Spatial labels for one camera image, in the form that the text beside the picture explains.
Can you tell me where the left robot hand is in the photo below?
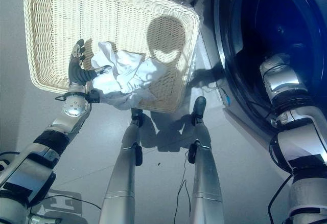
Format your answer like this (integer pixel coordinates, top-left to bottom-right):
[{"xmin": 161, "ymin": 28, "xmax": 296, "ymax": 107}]
[{"xmin": 68, "ymin": 39, "xmax": 112, "ymax": 85}]

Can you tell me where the white cloth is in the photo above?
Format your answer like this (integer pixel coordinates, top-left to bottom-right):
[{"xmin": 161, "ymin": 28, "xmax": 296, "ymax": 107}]
[{"xmin": 90, "ymin": 41, "xmax": 167, "ymax": 111}]

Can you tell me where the silver washing machine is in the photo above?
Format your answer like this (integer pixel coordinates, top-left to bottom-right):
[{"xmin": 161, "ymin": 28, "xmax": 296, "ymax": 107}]
[{"xmin": 190, "ymin": 0, "xmax": 327, "ymax": 181}]

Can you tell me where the cream wicker laundry basket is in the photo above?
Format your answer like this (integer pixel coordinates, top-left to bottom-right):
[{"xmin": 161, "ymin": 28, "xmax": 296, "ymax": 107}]
[{"xmin": 21, "ymin": 0, "xmax": 200, "ymax": 114}]

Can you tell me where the left silver robot leg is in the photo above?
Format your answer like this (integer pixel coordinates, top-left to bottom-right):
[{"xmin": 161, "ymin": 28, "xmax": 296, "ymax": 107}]
[{"xmin": 98, "ymin": 107, "xmax": 144, "ymax": 224}]

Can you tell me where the silver robot leg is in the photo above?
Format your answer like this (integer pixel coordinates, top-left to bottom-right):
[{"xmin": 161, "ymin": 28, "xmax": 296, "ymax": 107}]
[
  {"xmin": 98, "ymin": 107, "xmax": 144, "ymax": 224},
  {"xmin": 186, "ymin": 96, "xmax": 225, "ymax": 224}
]

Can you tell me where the right silver robot leg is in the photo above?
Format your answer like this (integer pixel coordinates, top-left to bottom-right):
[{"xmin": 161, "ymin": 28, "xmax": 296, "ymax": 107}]
[{"xmin": 186, "ymin": 96, "xmax": 225, "ymax": 224}]

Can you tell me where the thin black cable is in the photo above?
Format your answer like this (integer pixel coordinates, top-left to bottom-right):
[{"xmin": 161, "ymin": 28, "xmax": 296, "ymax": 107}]
[{"xmin": 174, "ymin": 149, "xmax": 193, "ymax": 224}]

